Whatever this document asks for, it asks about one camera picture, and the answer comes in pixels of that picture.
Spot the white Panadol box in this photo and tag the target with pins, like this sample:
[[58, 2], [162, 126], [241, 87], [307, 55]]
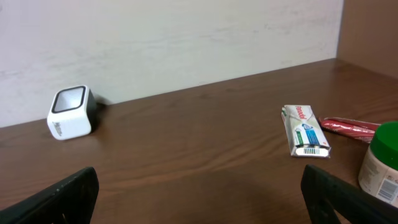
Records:
[[304, 134]]

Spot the green lid jar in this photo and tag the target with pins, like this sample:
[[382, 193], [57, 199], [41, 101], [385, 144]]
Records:
[[378, 173]]

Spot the red chocolate bar wrapper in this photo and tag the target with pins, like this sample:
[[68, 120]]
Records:
[[359, 130]]

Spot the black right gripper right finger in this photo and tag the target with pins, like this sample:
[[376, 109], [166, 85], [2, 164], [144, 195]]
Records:
[[326, 195]]

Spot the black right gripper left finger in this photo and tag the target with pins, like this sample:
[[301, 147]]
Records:
[[71, 200]]

